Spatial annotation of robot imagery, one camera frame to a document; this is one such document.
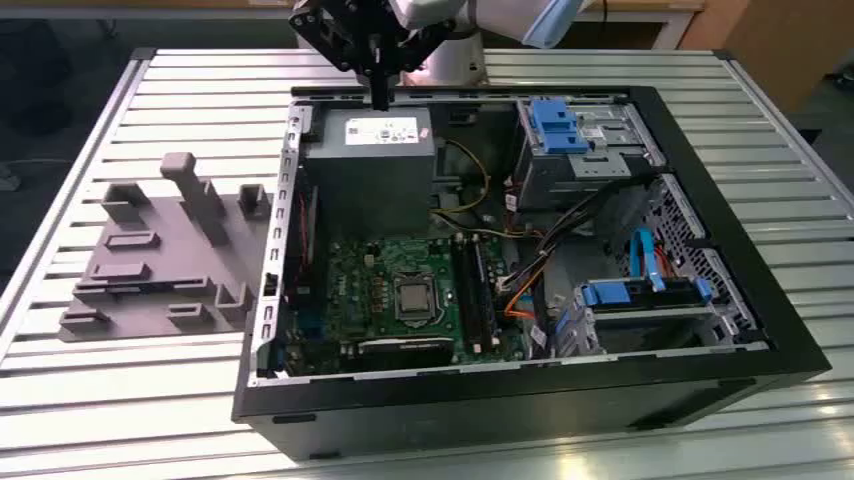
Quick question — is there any thin red wire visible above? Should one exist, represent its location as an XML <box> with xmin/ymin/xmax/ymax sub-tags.
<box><xmin>654</xmin><ymin>243</ymin><xmax>679</xmax><ymax>281</ymax></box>

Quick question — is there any grey parts rack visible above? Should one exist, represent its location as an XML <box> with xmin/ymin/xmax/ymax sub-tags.
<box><xmin>58</xmin><ymin>151</ymin><xmax>275</xmax><ymax>344</ymax></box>

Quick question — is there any black chair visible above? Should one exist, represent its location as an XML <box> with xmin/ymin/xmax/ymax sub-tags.
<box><xmin>0</xmin><ymin>19</ymin><xmax>74</xmax><ymax>137</ymax></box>

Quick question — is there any silver CPU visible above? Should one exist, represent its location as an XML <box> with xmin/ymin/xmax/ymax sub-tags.
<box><xmin>398</xmin><ymin>284</ymin><xmax>432</xmax><ymax>312</ymax></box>

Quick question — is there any black graphics card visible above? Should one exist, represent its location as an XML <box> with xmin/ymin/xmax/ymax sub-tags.
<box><xmin>352</xmin><ymin>335</ymin><xmax>455</xmax><ymax>374</ymax></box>

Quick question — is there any wooden cabinet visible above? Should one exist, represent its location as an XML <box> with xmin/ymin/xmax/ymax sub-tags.
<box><xmin>679</xmin><ymin>0</ymin><xmax>854</xmax><ymax>119</ymax></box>

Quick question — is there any red black twisted wire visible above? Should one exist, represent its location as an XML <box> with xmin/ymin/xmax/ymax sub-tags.
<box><xmin>298</xmin><ymin>189</ymin><xmax>316</xmax><ymax>267</ymax></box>

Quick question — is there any black open PC case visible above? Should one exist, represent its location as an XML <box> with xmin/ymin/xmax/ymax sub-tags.
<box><xmin>230</xmin><ymin>84</ymin><xmax>835</xmax><ymax>461</ymax></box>

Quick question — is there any grey power supply unit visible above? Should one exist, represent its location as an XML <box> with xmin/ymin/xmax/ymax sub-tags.
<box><xmin>303</xmin><ymin>107</ymin><xmax>439</xmax><ymax>241</ymax></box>

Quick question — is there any metal disk bay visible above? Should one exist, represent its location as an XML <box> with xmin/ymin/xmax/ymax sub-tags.
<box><xmin>550</xmin><ymin>279</ymin><xmax>742</xmax><ymax>362</ymax></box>

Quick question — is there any green motherboard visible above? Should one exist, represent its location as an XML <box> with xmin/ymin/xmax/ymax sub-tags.
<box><xmin>286</xmin><ymin>232</ymin><xmax>535</xmax><ymax>376</ymax></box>

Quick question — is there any yellow black wire bundle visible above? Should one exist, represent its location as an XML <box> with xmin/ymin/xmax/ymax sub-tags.
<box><xmin>430</xmin><ymin>138</ymin><xmax>546</xmax><ymax>240</ymax></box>

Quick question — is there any CPU socket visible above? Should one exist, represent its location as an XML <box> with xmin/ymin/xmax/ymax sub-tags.
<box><xmin>388</xmin><ymin>269</ymin><xmax>440</xmax><ymax>325</ymax></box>

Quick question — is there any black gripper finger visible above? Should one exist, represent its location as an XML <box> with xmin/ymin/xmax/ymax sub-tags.
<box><xmin>380</xmin><ymin>18</ymin><xmax>458</xmax><ymax>111</ymax></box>
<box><xmin>287</xmin><ymin>0</ymin><xmax>383</xmax><ymax>111</ymax></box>

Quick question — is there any white framed desk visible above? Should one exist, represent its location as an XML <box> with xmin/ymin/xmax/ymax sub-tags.
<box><xmin>0</xmin><ymin>0</ymin><xmax>709</xmax><ymax>51</ymax></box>

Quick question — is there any hard disk in blue carrier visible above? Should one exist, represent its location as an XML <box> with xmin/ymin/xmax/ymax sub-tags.
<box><xmin>578</xmin><ymin>278</ymin><xmax>713</xmax><ymax>314</ymax></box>

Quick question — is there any metal drive cage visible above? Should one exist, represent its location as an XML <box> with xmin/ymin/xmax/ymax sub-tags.
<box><xmin>513</xmin><ymin>98</ymin><xmax>669</xmax><ymax>214</ymax></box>

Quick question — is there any orange yellow red wire bundle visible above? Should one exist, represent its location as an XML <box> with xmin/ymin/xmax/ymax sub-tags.
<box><xmin>501</xmin><ymin>290</ymin><xmax>537</xmax><ymax>321</ymax></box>

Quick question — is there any blue flat wire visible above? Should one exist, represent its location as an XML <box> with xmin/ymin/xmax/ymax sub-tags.
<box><xmin>630</xmin><ymin>227</ymin><xmax>669</xmax><ymax>294</ymax></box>

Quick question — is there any black RAM slot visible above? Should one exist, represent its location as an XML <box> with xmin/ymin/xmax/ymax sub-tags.
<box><xmin>466</xmin><ymin>233</ymin><xmax>497</xmax><ymax>351</ymax></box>
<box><xmin>473</xmin><ymin>233</ymin><xmax>502</xmax><ymax>349</ymax></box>
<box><xmin>454</xmin><ymin>233</ymin><xmax>486</xmax><ymax>355</ymax></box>
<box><xmin>459</xmin><ymin>233</ymin><xmax>491</xmax><ymax>354</ymax></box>

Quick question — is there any black cable bundle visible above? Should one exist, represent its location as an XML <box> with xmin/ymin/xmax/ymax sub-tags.
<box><xmin>498</xmin><ymin>183</ymin><xmax>657</xmax><ymax>292</ymax></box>

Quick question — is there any blue drive latch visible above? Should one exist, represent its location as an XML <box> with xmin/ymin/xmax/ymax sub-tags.
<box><xmin>529</xmin><ymin>98</ymin><xmax>594</xmax><ymax>156</ymax></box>

